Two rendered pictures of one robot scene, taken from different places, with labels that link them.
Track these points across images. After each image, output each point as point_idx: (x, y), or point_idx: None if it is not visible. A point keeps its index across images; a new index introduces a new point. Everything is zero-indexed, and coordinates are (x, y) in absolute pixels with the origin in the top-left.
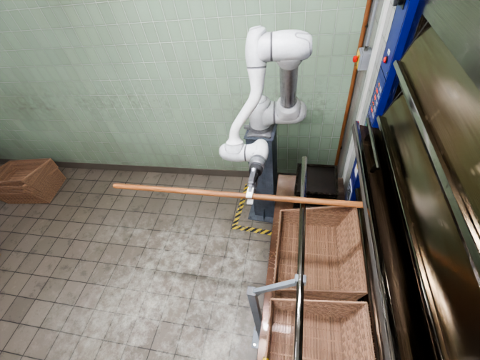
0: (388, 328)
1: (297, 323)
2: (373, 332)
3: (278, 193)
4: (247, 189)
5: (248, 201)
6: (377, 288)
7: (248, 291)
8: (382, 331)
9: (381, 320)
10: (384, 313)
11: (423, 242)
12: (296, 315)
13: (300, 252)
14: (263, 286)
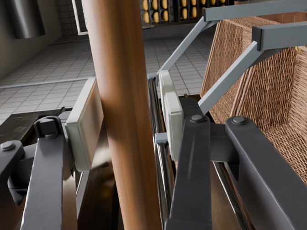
0: (78, 175)
1: (150, 112)
2: (234, 206)
3: None
4: (74, 107)
5: (160, 85)
6: (78, 196)
7: (254, 32)
8: (87, 172)
9: (85, 177)
10: (77, 181)
11: None
12: (153, 114)
13: (157, 173)
14: (230, 70)
